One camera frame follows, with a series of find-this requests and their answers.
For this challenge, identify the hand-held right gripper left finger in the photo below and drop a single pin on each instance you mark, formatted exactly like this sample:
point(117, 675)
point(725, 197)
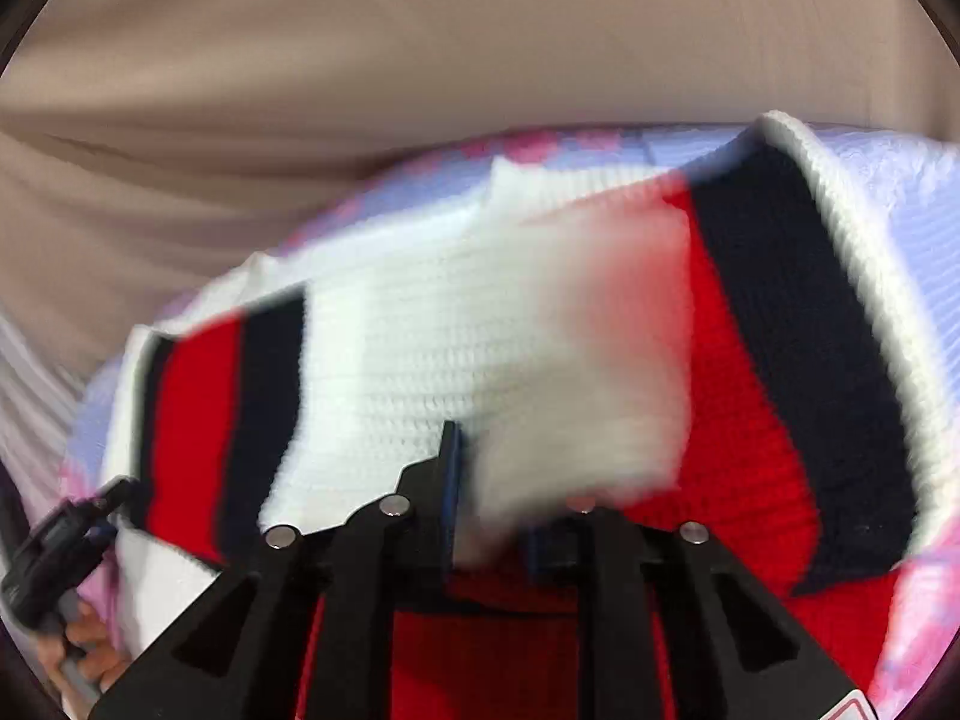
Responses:
point(448, 480)

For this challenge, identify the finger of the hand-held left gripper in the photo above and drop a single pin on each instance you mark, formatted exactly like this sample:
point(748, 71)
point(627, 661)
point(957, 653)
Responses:
point(116, 496)

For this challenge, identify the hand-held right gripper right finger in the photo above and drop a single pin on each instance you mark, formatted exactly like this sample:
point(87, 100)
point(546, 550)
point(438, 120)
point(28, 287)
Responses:
point(538, 551)

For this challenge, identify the white red navy knit sweater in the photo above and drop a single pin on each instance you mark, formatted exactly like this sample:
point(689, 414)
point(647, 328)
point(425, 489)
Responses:
point(420, 330)

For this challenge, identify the person's left hand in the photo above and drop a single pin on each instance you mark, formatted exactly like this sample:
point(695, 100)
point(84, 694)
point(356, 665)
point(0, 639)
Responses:
point(94, 656)

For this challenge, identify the sheer striped curtain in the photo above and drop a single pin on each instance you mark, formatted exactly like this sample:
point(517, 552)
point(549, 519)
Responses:
point(37, 390)

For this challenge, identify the beige cloth backdrop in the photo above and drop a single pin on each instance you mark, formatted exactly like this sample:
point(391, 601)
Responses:
point(375, 52)

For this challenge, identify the pink blue floral bed sheet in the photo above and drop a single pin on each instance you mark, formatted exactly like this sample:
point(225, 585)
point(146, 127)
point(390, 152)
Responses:
point(915, 187)

